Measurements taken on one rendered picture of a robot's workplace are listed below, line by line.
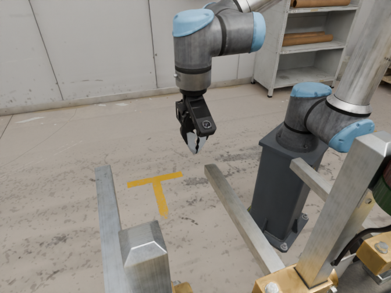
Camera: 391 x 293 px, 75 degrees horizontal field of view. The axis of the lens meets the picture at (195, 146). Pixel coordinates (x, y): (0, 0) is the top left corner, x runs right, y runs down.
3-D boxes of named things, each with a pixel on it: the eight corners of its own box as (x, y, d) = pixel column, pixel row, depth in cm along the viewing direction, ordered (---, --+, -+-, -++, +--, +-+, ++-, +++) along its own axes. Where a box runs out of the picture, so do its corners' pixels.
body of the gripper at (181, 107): (199, 114, 77) (199, 76, 70) (210, 128, 71) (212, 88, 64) (175, 119, 75) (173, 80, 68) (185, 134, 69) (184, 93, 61)
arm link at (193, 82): (217, 71, 60) (179, 77, 57) (216, 90, 63) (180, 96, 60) (202, 60, 67) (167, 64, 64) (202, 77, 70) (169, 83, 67)
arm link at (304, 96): (304, 111, 121) (315, 75, 111) (331, 129, 108) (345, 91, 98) (277, 117, 117) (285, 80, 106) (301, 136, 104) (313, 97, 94)
